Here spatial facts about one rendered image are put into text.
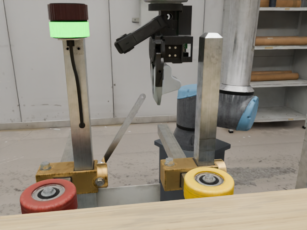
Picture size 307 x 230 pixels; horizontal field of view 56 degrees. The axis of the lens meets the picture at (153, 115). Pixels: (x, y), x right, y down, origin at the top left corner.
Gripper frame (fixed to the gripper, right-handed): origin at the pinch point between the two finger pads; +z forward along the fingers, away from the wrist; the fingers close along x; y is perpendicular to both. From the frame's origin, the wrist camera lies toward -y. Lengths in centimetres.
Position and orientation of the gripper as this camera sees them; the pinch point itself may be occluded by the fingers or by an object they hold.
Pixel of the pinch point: (155, 99)
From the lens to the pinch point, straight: 65.4
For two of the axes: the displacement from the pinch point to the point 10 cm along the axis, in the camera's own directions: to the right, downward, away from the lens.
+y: 9.9, -0.5, 1.4
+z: 0.0, 9.5, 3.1
